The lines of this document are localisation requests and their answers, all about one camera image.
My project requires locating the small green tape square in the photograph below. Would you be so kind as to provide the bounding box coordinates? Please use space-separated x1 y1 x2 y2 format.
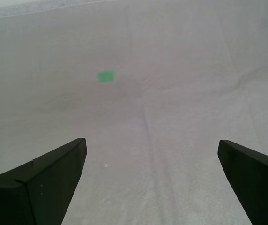
97 70 115 83

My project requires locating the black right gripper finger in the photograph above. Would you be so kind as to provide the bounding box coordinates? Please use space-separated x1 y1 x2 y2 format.
217 139 268 225
0 137 87 225

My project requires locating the white table cloth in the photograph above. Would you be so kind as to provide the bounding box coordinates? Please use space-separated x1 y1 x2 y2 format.
0 0 268 225

